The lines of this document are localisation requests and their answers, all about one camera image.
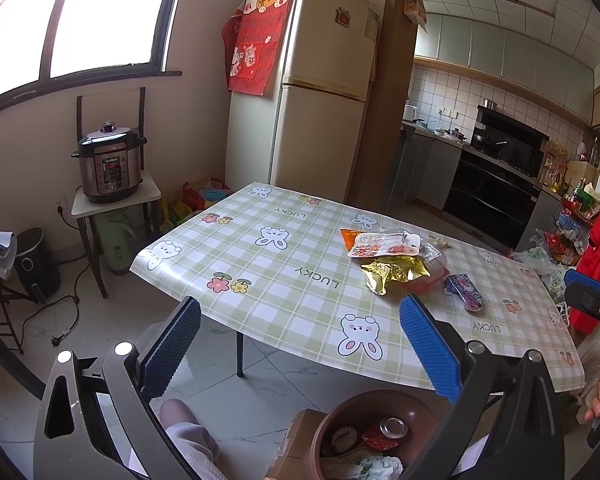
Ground dark folding frame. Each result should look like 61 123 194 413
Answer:
76 87 147 141

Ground wire rack with groceries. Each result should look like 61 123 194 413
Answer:
545 195 600 268

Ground clear plastic tray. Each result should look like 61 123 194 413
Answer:
400 247 451 293

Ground pale green water dispenser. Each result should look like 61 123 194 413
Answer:
100 207 148 276

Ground grey kitchen wall cabinets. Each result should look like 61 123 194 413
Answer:
414 12 596 121

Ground cardboard box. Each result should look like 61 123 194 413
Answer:
265 408 331 480

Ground small white side table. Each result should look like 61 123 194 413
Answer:
71 174 162 300

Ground black range hood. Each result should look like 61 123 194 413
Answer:
471 105 550 163

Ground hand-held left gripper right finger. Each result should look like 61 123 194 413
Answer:
399 294 566 480

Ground orange snack packet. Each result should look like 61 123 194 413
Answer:
340 228 366 251

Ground white paper cake liner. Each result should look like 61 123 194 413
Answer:
330 427 363 456

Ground black power cable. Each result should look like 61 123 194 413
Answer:
22 260 88 348

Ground cream refrigerator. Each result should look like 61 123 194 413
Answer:
225 0 381 201

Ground plastic bags on floor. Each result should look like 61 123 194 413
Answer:
515 247 568 301

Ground purple wrapper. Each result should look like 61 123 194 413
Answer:
442 273 485 312

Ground brown plastic basin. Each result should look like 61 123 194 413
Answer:
310 389 453 480

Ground gold foil wrapper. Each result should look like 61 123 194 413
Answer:
360 255 431 296

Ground black built-in oven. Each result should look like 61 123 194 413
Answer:
440 147 543 251

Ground red and white snack packet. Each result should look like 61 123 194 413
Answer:
347 230 423 260

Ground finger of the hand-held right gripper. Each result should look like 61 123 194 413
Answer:
564 268 600 333

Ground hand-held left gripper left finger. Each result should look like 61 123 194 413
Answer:
32 296 203 480

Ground black air fryer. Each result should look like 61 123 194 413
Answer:
14 227 62 303

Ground hanging snack packet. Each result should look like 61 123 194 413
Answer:
404 0 428 31

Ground colourful bags by fridge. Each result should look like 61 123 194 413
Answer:
165 177 231 226

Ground grey kitchen base cabinets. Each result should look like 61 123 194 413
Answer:
387 125 463 211

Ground person's left leg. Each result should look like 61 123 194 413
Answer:
157 399 221 480

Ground red hanging cloth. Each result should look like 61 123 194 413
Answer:
221 0 293 97

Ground dark framed window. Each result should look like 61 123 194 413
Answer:
0 0 191 116

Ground electric pressure cooker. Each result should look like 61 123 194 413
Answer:
71 121 147 204

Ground green checked bunny tablecloth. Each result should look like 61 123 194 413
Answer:
130 182 586 395

